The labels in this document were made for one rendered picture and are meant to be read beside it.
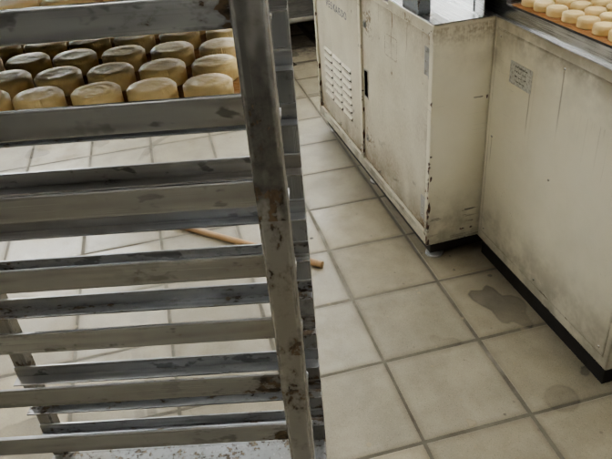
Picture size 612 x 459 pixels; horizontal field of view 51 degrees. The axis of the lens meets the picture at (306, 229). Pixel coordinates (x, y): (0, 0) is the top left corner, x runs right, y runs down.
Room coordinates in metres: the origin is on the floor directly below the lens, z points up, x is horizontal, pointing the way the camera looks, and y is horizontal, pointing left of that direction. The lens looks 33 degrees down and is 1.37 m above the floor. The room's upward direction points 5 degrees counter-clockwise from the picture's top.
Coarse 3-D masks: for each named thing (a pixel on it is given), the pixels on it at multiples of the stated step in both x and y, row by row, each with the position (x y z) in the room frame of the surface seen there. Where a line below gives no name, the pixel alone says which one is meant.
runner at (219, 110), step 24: (216, 96) 0.56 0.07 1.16; (240, 96) 0.56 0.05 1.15; (0, 120) 0.57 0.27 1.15; (24, 120) 0.57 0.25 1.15; (48, 120) 0.57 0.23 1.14; (72, 120) 0.57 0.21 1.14; (96, 120) 0.57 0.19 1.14; (120, 120) 0.57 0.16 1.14; (144, 120) 0.57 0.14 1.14; (168, 120) 0.57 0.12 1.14; (192, 120) 0.57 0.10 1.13; (216, 120) 0.56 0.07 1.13; (240, 120) 0.56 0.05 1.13
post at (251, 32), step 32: (256, 0) 0.53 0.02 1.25; (256, 32) 0.53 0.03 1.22; (256, 64) 0.53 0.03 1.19; (256, 96) 0.53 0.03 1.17; (256, 128) 0.53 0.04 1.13; (256, 160) 0.53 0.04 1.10; (256, 192) 0.53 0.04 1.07; (288, 224) 0.53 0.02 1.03; (288, 256) 0.53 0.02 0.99; (288, 288) 0.53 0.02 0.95; (288, 320) 0.53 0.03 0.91; (288, 352) 0.53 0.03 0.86; (288, 384) 0.53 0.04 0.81; (288, 416) 0.53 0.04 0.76
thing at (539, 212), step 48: (528, 48) 1.66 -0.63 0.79; (528, 96) 1.64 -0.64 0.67; (576, 96) 1.45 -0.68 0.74; (528, 144) 1.61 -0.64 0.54; (576, 144) 1.42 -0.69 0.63; (528, 192) 1.58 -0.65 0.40; (576, 192) 1.39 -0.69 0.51; (528, 240) 1.55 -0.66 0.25; (576, 240) 1.36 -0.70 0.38; (528, 288) 1.52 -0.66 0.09; (576, 288) 1.32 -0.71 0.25; (576, 336) 1.29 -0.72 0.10
